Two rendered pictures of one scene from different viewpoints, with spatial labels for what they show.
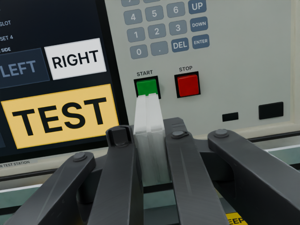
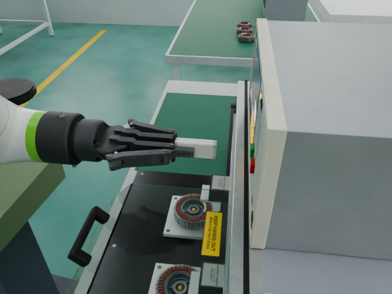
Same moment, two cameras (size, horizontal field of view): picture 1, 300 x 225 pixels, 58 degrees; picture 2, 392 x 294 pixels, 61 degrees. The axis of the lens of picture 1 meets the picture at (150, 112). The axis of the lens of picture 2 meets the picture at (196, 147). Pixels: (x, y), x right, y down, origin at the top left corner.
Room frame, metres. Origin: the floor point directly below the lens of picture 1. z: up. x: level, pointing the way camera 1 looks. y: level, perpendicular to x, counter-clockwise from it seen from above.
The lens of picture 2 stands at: (0.19, -0.46, 1.52)
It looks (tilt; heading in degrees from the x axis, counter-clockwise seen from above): 36 degrees down; 95
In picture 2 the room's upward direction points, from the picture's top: straight up
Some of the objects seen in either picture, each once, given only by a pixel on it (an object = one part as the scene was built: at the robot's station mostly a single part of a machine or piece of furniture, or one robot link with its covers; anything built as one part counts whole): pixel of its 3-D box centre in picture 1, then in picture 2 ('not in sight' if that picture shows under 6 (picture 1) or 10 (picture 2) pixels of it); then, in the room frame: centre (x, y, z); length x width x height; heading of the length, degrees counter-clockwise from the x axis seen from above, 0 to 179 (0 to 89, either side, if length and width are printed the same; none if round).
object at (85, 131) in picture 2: not in sight; (106, 141); (-0.01, 0.01, 1.18); 0.09 x 0.08 x 0.07; 178
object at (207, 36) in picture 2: not in sight; (247, 60); (0.39, 2.45, 0.37); 1.85 x 1.10 x 0.75; 88
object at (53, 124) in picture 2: not in sight; (66, 140); (-0.08, 0.01, 1.18); 0.09 x 0.06 x 0.12; 88
